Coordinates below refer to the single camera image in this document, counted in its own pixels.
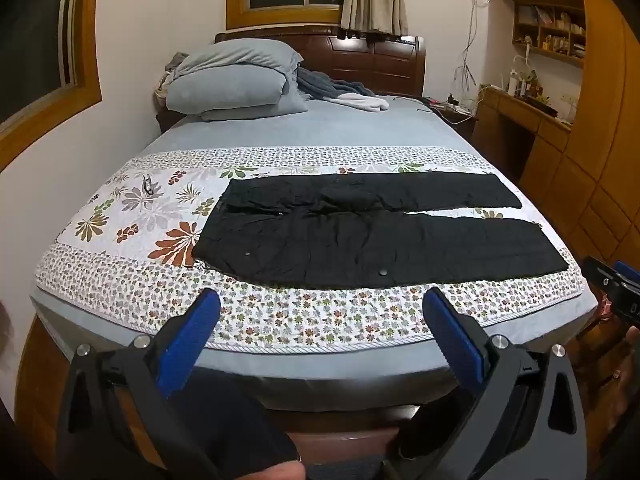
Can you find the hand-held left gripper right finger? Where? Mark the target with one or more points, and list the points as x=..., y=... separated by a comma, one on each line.
x=452, y=340

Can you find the large wooden-framed window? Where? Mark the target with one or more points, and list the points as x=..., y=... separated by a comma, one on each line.
x=35, y=35

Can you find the wooden wall shelf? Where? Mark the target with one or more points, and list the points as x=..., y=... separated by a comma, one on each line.
x=550, y=30

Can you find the black pants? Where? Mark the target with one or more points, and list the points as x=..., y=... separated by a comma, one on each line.
x=350, y=250

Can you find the beige crumpled cloth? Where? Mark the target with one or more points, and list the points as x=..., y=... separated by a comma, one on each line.
x=167, y=77

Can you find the dark wooden headboard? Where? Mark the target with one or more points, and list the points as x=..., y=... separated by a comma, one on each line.
x=390, y=60

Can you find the blue-grey pillow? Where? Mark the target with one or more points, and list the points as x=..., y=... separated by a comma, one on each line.
x=225, y=97
x=235, y=57

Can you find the wooden desk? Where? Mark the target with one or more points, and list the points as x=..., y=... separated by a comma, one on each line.
x=525, y=115

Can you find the white cloth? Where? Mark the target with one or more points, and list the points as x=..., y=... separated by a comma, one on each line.
x=362, y=102

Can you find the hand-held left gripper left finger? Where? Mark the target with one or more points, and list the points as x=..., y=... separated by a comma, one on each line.
x=192, y=340

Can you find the person's left leg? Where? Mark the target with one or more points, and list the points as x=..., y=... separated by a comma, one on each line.
x=235, y=420

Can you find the wooden wardrobe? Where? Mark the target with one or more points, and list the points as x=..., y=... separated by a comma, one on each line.
x=600, y=110

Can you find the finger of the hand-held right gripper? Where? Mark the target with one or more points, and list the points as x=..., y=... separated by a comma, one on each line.
x=607, y=275

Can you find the floral quilt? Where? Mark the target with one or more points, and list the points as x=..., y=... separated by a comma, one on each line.
x=125, y=260

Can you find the grey-blue blanket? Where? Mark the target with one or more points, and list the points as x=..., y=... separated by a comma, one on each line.
x=325, y=85

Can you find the dark wooden nightstand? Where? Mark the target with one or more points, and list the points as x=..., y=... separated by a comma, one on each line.
x=457, y=117

